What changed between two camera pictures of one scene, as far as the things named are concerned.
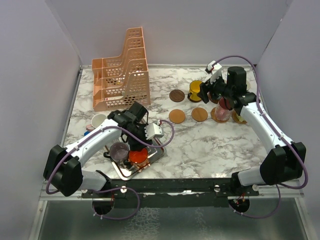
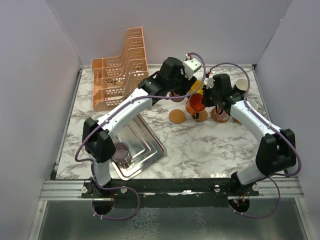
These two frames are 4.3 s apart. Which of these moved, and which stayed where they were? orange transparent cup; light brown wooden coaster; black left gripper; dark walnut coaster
Moved: black left gripper; orange transparent cup
Stayed: dark walnut coaster; light brown wooden coaster
